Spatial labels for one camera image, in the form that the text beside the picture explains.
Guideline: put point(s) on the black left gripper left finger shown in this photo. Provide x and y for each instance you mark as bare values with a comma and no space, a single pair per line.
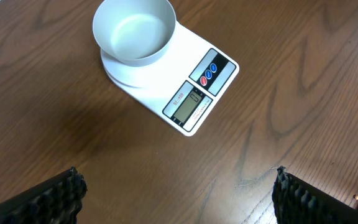
56,200

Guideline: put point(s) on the white digital kitchen scale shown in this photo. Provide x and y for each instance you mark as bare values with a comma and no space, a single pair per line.
183,86

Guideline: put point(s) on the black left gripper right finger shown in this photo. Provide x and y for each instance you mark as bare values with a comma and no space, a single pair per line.
297,202

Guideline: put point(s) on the light grey bowl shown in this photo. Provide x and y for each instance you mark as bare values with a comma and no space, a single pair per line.
134,32

